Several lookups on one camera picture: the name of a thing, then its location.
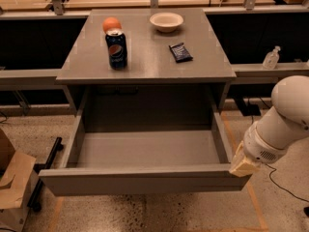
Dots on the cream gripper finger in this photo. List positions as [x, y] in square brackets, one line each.
[241, 165]

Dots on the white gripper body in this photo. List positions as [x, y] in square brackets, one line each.
[260, 147]

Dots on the grey top drawer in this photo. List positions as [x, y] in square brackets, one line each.
[147, 139]

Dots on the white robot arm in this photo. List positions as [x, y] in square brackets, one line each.
[287, 121]

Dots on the grey drawer cabinet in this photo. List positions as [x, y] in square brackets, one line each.
[149, 59]

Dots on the clear sanitizer bottle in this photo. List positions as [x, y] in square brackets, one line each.
[272, 58]

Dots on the dark snack bag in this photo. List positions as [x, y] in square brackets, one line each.
[180, 53]

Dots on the white bowl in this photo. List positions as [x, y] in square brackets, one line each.
[166, 22]

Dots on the blue pepsi can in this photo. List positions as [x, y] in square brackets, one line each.
[116, 46]

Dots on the orange fruit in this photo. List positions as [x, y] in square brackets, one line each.
[111, 23]

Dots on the brown cardboard box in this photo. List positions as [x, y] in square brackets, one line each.
[15, 186]

